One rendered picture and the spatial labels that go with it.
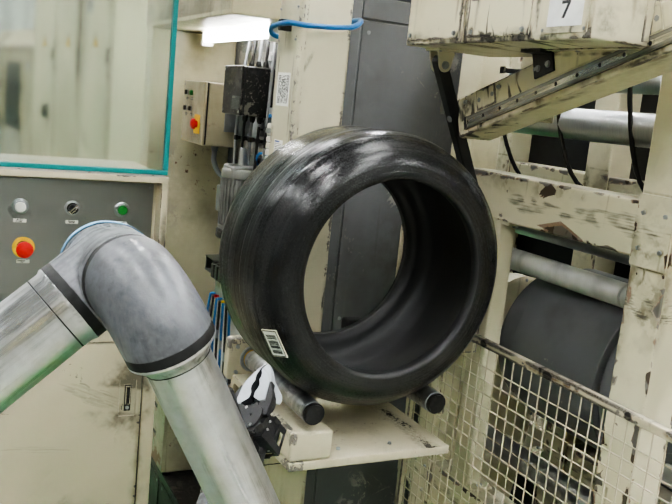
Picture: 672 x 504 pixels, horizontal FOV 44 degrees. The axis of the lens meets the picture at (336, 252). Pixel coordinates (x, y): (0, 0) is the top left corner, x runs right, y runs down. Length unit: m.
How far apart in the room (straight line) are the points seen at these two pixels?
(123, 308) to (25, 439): 1.26
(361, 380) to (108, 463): 0.89
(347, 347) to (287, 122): 0.53
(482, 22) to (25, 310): 1.06
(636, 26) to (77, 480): 1.68
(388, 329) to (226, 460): 0.92
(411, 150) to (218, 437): 0.75
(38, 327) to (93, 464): 1.23
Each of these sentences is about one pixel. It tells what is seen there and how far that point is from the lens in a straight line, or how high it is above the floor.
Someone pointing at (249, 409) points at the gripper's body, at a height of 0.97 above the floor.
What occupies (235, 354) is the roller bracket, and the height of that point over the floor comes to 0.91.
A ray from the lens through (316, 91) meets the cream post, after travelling 1.88.
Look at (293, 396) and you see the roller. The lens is 1.66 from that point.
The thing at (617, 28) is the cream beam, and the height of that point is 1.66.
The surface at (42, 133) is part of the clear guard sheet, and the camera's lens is 2.08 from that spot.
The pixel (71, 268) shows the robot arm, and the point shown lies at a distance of 1.09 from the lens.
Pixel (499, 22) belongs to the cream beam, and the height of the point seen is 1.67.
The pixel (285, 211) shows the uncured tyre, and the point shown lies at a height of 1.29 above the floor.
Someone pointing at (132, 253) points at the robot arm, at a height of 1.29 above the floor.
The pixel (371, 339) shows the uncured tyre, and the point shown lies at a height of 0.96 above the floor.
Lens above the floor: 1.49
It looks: 10 degrees down
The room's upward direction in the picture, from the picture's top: 6 degrees clockwise
